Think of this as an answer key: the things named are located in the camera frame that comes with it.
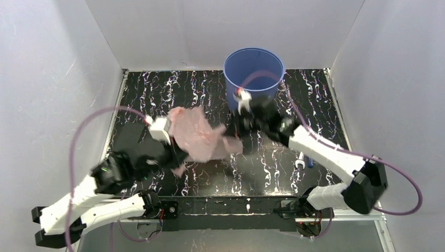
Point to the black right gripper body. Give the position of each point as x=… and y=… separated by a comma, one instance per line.
x=240, y=124

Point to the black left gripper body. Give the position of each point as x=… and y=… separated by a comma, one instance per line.
x=170, y=153

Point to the pink plastic trash bag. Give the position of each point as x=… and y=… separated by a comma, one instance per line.
x=194, y=135

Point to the blue plastic trash bin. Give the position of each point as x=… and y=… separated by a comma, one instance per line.
x=256, y=70

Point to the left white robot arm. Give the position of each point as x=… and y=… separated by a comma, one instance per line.
x=78, y=213

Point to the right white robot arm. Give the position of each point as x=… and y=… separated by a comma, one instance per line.
x=362, y=180

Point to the black rectangular block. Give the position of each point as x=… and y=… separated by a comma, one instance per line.
x=130, y=137

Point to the silver open-end wrench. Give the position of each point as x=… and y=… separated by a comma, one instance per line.
x=300, y=162

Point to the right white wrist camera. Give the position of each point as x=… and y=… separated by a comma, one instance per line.
x=243, y=98

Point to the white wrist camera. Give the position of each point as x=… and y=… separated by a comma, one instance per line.
x=243, y=98
x=159, y=128

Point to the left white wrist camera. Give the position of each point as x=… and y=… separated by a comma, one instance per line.
x=159, y=128

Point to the blue handled screwdriver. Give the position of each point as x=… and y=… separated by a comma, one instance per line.
x=309, y=162

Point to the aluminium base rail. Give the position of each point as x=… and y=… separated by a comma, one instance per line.
x=242, y=224

